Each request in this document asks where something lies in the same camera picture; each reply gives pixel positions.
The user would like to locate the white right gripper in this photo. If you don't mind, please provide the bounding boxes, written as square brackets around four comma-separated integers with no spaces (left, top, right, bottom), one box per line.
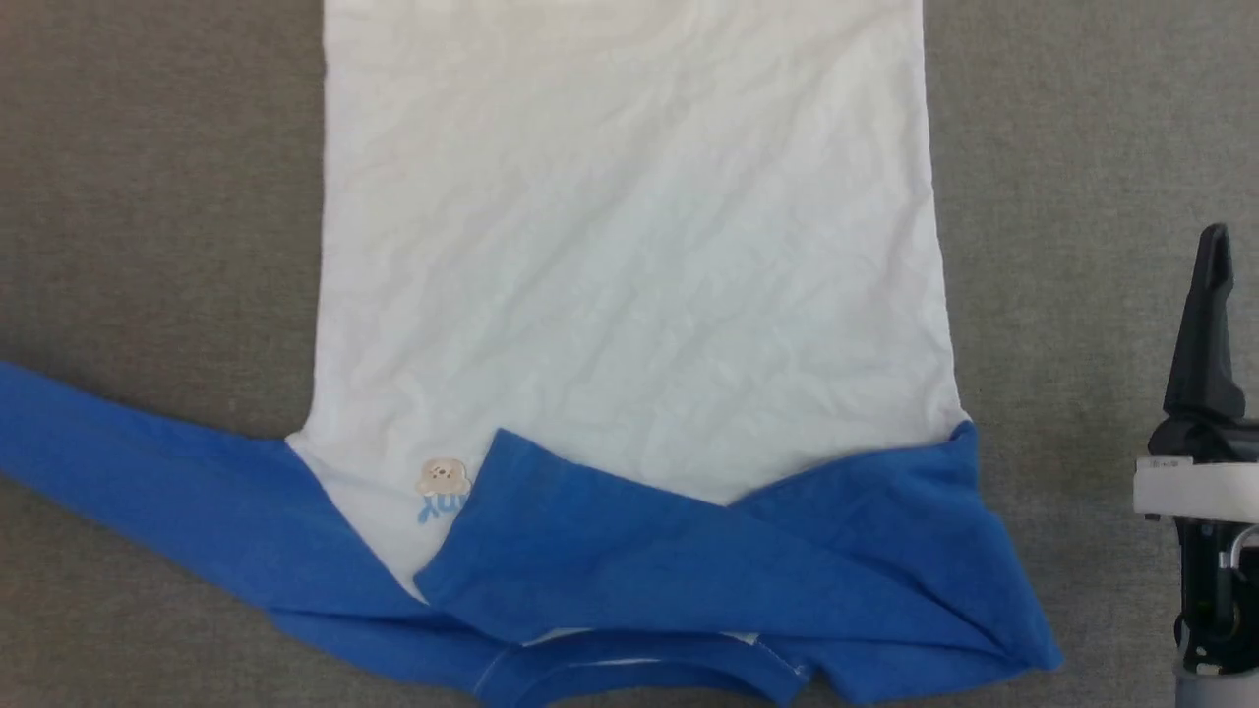
[1133,224,1259,519]

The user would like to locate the blue and white long-sleeve shirt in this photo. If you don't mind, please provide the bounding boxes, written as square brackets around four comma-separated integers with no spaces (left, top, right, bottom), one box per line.
[0,0,1064,708]

